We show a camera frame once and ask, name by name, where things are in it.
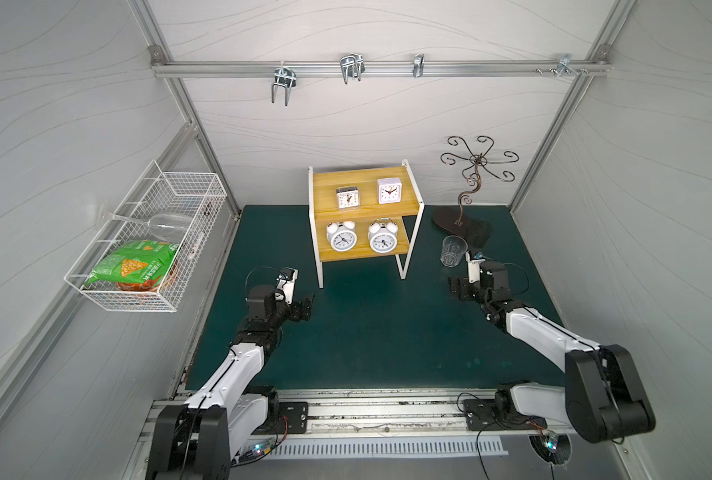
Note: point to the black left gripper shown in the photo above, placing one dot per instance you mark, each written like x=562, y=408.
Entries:
x=296, y=308

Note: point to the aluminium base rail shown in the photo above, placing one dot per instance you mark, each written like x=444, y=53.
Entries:
x=391, y=412

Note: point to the white wire basket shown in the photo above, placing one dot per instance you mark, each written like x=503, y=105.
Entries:
x=196, y=194

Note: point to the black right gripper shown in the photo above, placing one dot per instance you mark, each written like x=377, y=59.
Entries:
x=465, y=288

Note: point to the clear drinking glass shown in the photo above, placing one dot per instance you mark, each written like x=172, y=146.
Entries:
x=454, y=249

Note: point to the white cube alarm clock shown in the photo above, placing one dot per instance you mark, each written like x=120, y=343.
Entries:
x=389, y=190

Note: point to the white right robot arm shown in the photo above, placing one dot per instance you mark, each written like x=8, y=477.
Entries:
x=603, y=397

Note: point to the green snack bag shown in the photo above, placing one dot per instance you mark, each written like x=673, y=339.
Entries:
x=141, y=264

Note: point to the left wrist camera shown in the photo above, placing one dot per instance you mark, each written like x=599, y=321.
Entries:
x=286, y=281

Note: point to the metal double hook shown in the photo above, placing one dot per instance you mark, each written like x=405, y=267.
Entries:
x=284, y=80
x=352, y=67

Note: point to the yellow wooden two-tier shelf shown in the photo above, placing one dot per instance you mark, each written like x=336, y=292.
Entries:
x=323, y=210

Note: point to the round black fan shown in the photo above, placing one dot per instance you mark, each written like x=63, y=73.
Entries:
x=552, y=448

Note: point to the white twin-bell alarm clock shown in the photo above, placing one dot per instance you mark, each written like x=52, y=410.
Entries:
x=342, y=236

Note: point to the clear wine glass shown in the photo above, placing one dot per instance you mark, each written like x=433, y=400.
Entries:
x=165, y=226

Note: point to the right metal hook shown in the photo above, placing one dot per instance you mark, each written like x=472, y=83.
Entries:
x=564, y=68

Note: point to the dark metal jewelry stand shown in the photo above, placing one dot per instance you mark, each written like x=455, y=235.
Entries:
x=475, y=232

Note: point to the small metal hook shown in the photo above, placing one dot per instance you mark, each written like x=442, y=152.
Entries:
x=418, y=66

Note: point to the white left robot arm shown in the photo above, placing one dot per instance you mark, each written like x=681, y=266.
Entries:
x=200, y=438

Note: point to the aluminium top rail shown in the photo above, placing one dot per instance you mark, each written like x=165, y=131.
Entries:
x=374, y=69

